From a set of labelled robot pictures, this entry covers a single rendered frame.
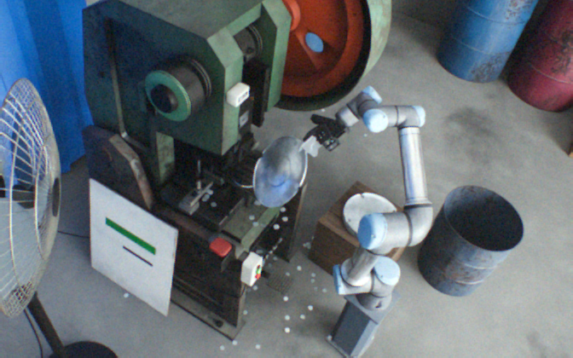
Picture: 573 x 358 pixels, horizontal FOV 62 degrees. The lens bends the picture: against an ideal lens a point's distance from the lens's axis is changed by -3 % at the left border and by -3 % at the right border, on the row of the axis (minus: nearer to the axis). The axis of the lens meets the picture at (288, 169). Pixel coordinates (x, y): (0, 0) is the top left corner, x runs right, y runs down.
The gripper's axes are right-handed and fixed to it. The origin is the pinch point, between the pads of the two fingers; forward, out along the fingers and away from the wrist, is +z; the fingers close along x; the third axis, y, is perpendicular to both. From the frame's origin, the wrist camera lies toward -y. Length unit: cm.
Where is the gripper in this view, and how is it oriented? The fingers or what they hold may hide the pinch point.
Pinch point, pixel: (300, 150)
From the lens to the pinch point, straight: 186.9
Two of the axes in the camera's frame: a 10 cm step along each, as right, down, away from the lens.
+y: 3.6, 7.1, -6.0
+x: 5.7, 3.4, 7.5
